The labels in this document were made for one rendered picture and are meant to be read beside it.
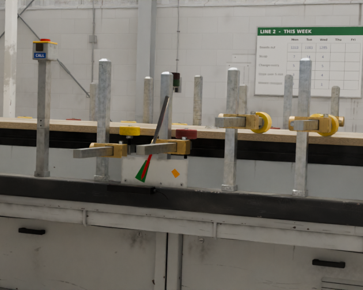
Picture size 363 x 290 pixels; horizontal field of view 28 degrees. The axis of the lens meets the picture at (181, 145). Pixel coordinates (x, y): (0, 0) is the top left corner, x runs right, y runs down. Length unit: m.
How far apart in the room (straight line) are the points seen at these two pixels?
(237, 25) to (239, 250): 7.42
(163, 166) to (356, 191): 0.69
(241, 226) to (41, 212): 0.81
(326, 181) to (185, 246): 0.62
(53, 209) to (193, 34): 7.56
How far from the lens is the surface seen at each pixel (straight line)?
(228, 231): 2.57
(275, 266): 2.78
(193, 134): 2.67
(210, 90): 10.10
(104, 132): 2.69
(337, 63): 9.68
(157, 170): 2.60
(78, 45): 10.99
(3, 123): 3.17
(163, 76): 2.60
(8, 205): 2.96
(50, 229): 3.14
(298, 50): 9.78
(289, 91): 3.58
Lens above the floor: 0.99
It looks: 3 degrees down
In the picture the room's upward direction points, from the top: 2 degrees clockwise
